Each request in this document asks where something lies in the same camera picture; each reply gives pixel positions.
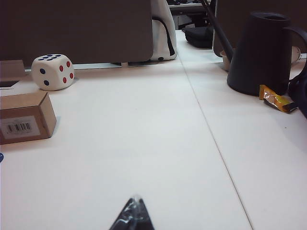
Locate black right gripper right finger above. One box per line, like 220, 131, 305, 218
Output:
135, 196, 155, 230

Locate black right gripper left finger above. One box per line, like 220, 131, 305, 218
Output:
109, 196, 138, 230

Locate long brown cardboard box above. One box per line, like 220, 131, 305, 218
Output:
0, 59, 58, 146

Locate white dice with coloured dots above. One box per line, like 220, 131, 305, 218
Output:
31, 53, 75, 92

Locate small white paper bowl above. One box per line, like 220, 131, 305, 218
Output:
220, 49, 237, 72

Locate yellow snack wrapper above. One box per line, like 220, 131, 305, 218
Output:
259, 84, 299, 114

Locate black bag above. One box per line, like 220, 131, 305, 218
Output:
182, 25, 214, 48

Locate wide brown desk partition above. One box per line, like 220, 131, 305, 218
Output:
0, 0, 154, 65

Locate dark grey watering can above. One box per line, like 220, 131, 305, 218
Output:
201, 0, 307, 96

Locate brown partition with white rim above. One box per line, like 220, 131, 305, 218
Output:
212, 0, 307, 58

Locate white round object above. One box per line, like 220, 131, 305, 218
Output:
291, 45, 307, 65

